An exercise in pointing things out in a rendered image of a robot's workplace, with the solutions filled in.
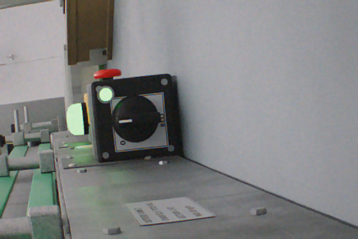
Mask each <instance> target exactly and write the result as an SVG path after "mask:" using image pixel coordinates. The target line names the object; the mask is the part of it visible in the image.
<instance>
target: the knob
mask: <svg viewBox="0 0 358 239"><path fill-rule="evenodd" d="M161 121H162V120H161V113H160V112H158V111H157V108H156V106H155V105H154V104H153V102H152V101H151V100H149V99H147V98H145V97H143V96H139V95H131V96H128V97H125V98H123V99H122V100H120V101H119V102H118V103H117V104H116V105H115V106H114V110H113V115H112V123H113V127H114V131H115V132H116V133H117V134H118V135H119V136H120V137H121V138H122V139H124V140H126V141H128V142H130V143H140V142H142V141H145V140H147V139H148V138H149V137H151V136H152V135H153V134H154V132H155V131H156V129H157V127H158V124H159V123H161Z"/></svg>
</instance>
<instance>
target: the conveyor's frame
mask: <svg viewBox="0 0 358 239"><path fill-rule="evenodd" d="M88 140H89V139H88V135H74V134H72V133H71V132H61V133H54V135H53V141H54V154H55V155H57V158H58V161H56V172H57V179H58V186H59V196H60V202H61V208H62V214H63V215H67V216H68V224H69V228H70V233H67V234H65V235H66V239H358V229H355V228H353V227H350V226H347V225H345V224H343V223H340V222H338V221H335V220H333V219H330V218H327V217H326V216H323V215H321V214H318V213H315V212H313V211H310V210H308V209H305V208H303V207H300V206H299V205H296V204H293V203H290V202H288V201H286V200H283V199H281V198H279V197H276V196H273V195H271V194H268V193H267V192H263V191H261V190H259V189H256V188H254V187H251V186H250V185H246V184H244V183H242V182H239V181H238V180H234V179H232V178H230V177H228V176H225V175H222V174H220V173H217V172H215V171H213V170H211V169H209V168H207V167H203V166H200V165H198V164H195V163H193V162H191V161H190V160H187V159H185V158H183V157H176V158H167V159H160V160H150V161H145V162H134V163H131V162H129V163H123V164H113V165H108V166H93V167H79V168H74V169H63V166H62V163H61V159H62V158H67V156H72V157H83V156H89V155H93V148H92V145H86V146H72V147H68V148H58V143H62V142H66V143H72V142H77V141H88Z"/></svg>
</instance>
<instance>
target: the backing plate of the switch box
mask: <svg viewBox="0 0 358 239"><path fill-rule="evenodd" d="M176 157H181V156H180V155H178V154H174V155H164V156H158V157H151V156H146V157H145V158H138V159H132V160H117V161H111V162H99V161H98V160H97V159H96V158H95V157H94V155H89V156H83V157H72V156H67V158H62V159H61V163H62V166H63V169H74V168H79V167H93V166H108V165H113V164H123V163H129V162H131V163H134V162H145V161H150V160H160V159H167V158H176Z"/></svg>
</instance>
